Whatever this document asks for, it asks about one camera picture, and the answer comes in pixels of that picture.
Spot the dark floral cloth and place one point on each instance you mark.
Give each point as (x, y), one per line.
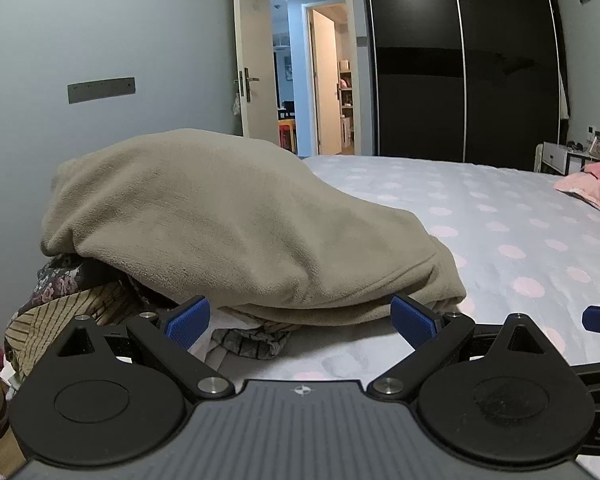
(65, 280)

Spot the white nightstand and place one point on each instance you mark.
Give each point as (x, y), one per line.
(555, 157)

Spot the beige fleece sweater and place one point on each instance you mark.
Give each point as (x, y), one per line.
(230, 220)

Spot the white door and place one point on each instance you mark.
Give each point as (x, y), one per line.
(252, 35)

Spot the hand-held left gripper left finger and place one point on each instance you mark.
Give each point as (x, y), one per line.
(187, 322)

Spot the light pink patterned pillow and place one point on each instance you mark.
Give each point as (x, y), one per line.
(587, 192)

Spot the tan striped garment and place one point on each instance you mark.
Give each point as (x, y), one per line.
(45, 325)

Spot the grey wall plate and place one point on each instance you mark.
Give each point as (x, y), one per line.
(101, 90)

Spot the grey striped cloth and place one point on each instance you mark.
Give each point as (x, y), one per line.
(250, 342)

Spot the black wardrobe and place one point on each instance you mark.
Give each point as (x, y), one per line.
(420, 85)

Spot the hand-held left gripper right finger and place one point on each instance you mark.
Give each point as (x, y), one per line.
(412, 320)

